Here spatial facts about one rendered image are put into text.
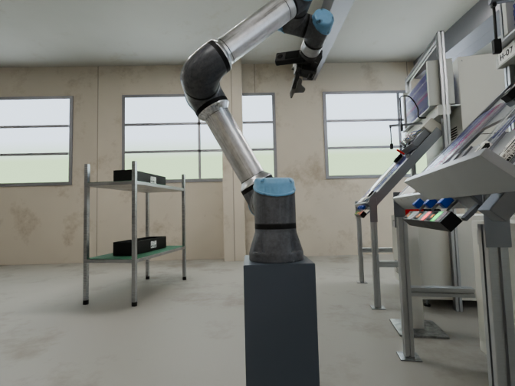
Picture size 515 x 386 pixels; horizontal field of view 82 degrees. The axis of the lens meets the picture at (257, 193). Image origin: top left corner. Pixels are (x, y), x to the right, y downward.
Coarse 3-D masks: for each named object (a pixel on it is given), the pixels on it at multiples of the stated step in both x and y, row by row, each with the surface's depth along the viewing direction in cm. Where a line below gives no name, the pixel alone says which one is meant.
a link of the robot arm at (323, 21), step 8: (312, 16) 99; (320, 16) 98; (328, 16) 98; (312, 24) 100; (320, 24) 98; (328, 24) 98; (312, 32) 101; (320, 32) 100; (328, 32) 101; (304, 40) 107; (312, 40) 104; (320, 40) 103; (312, 48) 107; (320, 48) 108
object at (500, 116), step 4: (500, 100) 127; (496, 104) 129; (504, 108) 111; (508, 108) 106; (500, 112) 111; (504, 112) 106; (496, 116) 111; (500, 116) 106; (492, 120) 111; (496, 120) 107; (500, 120) 103; (488, 124) 111; (492, 124) 108; (496, 124) 107; (484, 128) 113
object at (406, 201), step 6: (396, 198) 132; (402, 198) 124; (408, 198) 117; (414, 198) 111; (426, 198) 100; (456, 198) 81; (462, 198) 77; (468, 198) 74; (402, 204) 132; (408, 204) 124; (456, 204) 84; (462, 204) 81; (468, 204) 77
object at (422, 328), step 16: (416, 240) 168; (416, 256) 168; (416, 272) 167; (416, 304) 166; (400, 320) 178; (416, 320) 166; (400, 336) 159; (416, 336) 157; (432, 336) 156; (448, 336) 155
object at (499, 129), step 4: (512, 108) 49; (508, 112) 49; (512, 112) 48; (504, 116) 49; (508, 116) 48; (512, 116) 48; (504, 120) 48; (508, 120) 48; (512, 120) 48; (500, 124) 48; (504, 124) 48; (508, 124) 48; (496, 128) 49; (500, 128) 48; (504, 128) 48; (492, 132) 49; (496, 132) 48; (500, 132) 48; (488, 136) 49; (492, 136) 49; (496, 136) 48; (484, 140) 50; (488, 140) 49; (492, 140) 48
